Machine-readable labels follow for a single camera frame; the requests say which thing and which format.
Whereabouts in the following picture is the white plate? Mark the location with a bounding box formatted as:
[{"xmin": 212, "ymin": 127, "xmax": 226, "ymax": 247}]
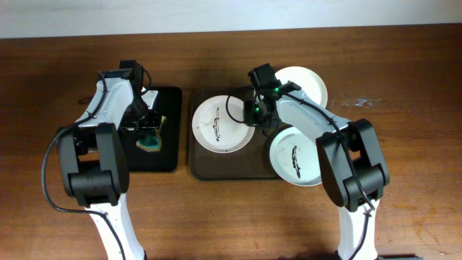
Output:
[
  {"xmin": 191, "ymin": 95, "xmax": 255, "ymax": 154},
  {"xmin": 275, "ymin": 66, "xmax": 328, "ymax": 108},
  {"xmin": 269, "ymin": 127, "xmax": 322, "ymax": 186}
]

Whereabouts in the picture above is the black small tray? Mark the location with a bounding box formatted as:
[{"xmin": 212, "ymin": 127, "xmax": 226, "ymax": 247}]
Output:
[{"xmin": 118, "ymin": 87, "xmax": 183, "ymax": 173}]

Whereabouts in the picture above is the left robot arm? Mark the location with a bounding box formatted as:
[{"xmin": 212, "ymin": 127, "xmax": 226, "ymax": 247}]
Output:
[{"xmin": 53, "ymin": 60, "xmax": 167, "ymax": 259}]

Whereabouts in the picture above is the green yellow sponge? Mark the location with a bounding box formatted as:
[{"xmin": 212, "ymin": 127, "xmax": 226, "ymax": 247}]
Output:
[{"xmin": 136, "ymin": 116, "xmax": 167, "ymax": 152}]

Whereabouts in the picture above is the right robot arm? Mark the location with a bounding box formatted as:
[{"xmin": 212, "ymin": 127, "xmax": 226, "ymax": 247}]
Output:
[{"xmin": 243, "ymin": 64, "xmax": 390, "ymax": 259}]

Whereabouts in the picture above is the brown large tray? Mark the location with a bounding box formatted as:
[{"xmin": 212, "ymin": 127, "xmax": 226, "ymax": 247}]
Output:
[{"xmin": 188, "ymin": 85, "xmax": 326, "ymax": 181}]

